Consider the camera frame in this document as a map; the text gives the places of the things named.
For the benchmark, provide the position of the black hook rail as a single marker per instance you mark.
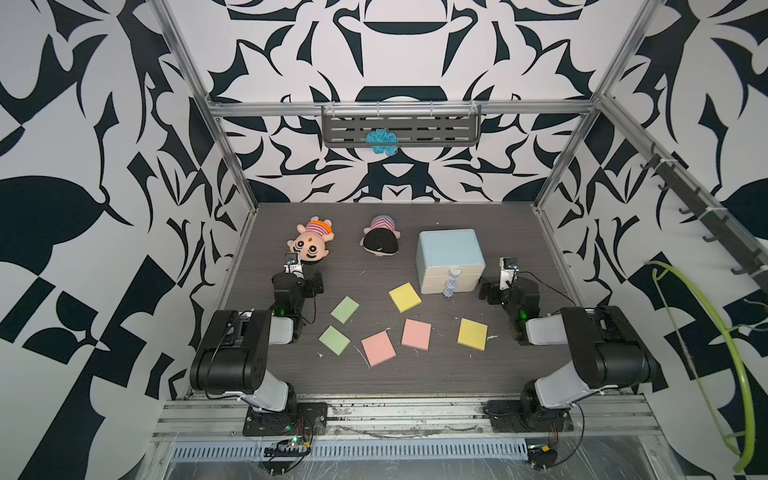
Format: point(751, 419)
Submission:
point(723, 226)

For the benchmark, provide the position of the plush doll face up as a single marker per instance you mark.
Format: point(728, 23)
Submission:
point(311, 244)

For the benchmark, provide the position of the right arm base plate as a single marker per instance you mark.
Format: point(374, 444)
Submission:
point(516, 416)

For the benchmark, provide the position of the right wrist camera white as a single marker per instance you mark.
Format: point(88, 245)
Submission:
point(509, 270)

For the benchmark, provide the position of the left electronics board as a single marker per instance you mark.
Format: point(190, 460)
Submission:
point(286, 450)

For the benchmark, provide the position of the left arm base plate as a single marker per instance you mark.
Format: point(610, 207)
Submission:
point(307, 419)

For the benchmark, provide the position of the yellow sticky note upper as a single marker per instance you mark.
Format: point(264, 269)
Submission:
point(405, 297)

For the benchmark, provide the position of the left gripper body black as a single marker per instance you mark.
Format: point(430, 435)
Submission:
point(308, 290)

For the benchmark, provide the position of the teal yarn ball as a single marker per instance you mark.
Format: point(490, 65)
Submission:
point(382, 142)

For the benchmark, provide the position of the yellow sticky note right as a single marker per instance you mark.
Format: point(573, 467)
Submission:
point(472, 334)

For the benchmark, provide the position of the pink sticky note left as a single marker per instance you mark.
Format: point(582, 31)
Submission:
point(378, 348)

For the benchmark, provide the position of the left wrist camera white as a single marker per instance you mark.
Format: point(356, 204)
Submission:
point(293, 265)

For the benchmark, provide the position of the right electronics board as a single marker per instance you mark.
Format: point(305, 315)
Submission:
point(542, 457)

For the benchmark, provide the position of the green sticky note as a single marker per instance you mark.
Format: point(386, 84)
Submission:
point(345, 310)
point(334, 340)

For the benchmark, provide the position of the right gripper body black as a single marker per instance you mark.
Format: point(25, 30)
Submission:
point(498, 297)

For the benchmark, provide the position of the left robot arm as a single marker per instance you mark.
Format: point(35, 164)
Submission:
point(231, 360)

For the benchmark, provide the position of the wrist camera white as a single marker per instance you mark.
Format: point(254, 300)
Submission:
point(509, 270)
point(293, 265)

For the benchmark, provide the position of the light blue drawer box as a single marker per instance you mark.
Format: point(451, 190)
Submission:
point(438, 251)

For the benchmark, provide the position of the yellow sticky note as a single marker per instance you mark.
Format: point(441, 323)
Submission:
point(472, 334)
point(405, 297)

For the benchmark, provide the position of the electronics board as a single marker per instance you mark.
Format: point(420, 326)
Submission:
point(286, 450)
point(542, 457)

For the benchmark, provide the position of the plush doll black hair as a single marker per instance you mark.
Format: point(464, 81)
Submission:
point(381, 238)

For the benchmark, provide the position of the white cable duct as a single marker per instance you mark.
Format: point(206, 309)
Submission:
point(512, 449)

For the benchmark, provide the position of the pink sticky note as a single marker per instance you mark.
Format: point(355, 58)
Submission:
point(378, 348)
point(416, 334)

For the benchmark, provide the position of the pink sticky note right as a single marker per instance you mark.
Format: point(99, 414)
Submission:
point(416, 334)

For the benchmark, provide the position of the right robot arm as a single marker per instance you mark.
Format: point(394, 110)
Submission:
point(606, 353)

